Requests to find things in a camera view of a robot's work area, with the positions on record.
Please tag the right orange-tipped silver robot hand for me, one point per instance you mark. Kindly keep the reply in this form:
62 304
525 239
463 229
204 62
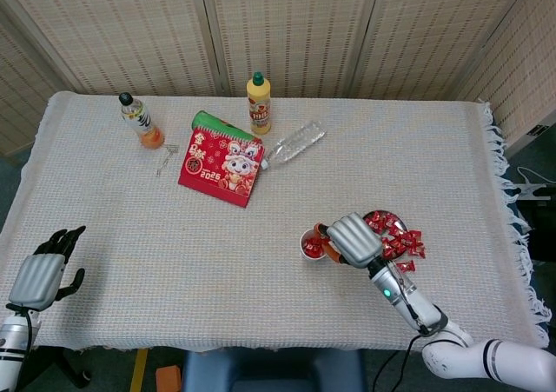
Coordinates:
354 240

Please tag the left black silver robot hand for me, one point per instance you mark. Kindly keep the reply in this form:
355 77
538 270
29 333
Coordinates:
39 279

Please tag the red candy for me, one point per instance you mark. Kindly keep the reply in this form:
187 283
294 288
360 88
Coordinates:
407 266
389 246
416 237
393 221
311 242
374 225
401 235
312 252
415 252
379 216

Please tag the white paper cup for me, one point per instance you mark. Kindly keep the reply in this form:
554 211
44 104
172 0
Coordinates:
313 258

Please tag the round metal plate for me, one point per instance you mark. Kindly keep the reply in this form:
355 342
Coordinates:
404 223

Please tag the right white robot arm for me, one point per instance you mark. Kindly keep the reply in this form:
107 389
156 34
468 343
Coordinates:
412 305

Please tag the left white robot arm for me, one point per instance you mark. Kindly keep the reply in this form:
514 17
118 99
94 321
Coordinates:
11 344

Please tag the black stand leg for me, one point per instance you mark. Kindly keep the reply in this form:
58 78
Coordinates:
71 372

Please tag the clear empty plastic bottle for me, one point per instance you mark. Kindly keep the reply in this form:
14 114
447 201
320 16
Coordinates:
295 144

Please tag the white waffle tablecloth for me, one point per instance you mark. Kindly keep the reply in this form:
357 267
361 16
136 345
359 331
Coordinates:
217 257

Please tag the red 2026 desk calendar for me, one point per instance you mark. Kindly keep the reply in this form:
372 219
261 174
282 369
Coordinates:
217 166

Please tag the yellow detergent bottle green cap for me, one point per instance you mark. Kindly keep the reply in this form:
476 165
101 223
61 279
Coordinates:
259 109

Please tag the orange foam block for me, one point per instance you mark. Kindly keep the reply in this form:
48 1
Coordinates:
168 379

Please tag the orange juice bottle black cap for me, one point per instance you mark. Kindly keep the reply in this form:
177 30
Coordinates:
145 127

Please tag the black equipment case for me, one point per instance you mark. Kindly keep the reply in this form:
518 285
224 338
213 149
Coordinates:
543 227

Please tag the beige woven folding screen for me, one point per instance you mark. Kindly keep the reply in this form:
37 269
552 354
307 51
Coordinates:
304 27

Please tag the black metal bracket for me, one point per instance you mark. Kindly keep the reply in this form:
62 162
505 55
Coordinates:
540 131

